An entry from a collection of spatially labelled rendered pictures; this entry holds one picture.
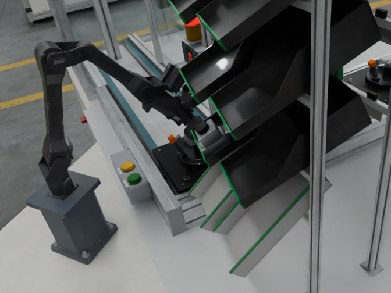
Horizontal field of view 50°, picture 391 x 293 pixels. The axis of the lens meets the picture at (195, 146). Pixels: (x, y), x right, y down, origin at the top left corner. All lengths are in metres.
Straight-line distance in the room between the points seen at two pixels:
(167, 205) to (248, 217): 0.28
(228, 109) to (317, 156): 0.18
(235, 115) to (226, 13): 0.17
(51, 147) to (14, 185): 2.17
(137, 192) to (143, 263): 0.22
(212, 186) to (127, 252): 0.32
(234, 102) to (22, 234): 0.89
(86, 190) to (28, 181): 2.08
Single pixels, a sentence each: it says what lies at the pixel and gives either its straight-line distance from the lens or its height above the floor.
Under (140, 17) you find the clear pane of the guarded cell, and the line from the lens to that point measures 2.51.
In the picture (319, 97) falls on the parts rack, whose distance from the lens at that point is 0.68.
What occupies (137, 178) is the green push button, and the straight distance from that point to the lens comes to 1.27.
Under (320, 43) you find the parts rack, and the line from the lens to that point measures 0.64.
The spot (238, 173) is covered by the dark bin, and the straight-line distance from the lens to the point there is 0.87.
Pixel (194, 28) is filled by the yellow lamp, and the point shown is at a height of 1.30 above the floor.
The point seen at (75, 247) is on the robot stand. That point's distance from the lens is 1.24.
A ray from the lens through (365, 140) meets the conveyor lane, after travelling 1.45.
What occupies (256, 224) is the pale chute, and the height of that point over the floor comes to 1.05.
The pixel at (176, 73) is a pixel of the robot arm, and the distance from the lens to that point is 1.14.
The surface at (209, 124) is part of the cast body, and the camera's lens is 0.90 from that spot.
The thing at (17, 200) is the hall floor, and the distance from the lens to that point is 3.09.
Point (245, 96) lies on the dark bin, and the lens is 0.77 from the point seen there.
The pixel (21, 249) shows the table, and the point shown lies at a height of 0.86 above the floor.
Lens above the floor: 1.76
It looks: 36 degrees down
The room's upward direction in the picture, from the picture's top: 11 degrees counter-clockwise
